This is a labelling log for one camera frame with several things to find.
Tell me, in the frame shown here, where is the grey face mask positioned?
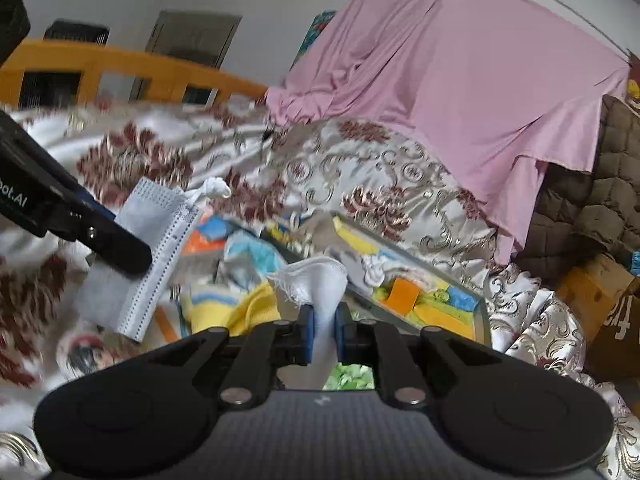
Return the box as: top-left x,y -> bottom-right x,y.
74,178 -> 202,342

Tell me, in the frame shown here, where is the white knitted cloth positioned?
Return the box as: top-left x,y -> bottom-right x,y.
267,256 -> 348,390

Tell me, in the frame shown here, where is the colourful cartoon tray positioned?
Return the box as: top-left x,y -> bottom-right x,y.
262,212 -> 491,346

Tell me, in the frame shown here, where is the black plastic crate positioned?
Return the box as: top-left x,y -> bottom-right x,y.
20,20 -> 110,108

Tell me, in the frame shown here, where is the floral satin bed cover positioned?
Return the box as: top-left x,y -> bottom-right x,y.
0,98 -> 640,480

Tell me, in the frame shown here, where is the cardboard box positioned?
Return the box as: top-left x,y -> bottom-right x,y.
556,254 -> 639,382

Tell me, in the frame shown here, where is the brown quilted jacket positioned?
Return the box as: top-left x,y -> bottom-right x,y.
514,96 -> 639,284

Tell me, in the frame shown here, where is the pink hanging sheet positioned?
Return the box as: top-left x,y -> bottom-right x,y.
266,0 -> 628,264

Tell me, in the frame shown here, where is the orange wooden bed rail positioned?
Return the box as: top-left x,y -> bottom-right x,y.
1,39 -> 267,106

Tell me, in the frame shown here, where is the grey wall cabinet door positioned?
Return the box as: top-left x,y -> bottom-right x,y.
131,8 -> 244,104

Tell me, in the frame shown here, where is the cartoon wall poster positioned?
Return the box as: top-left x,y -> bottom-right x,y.
292,10 -> 337,65

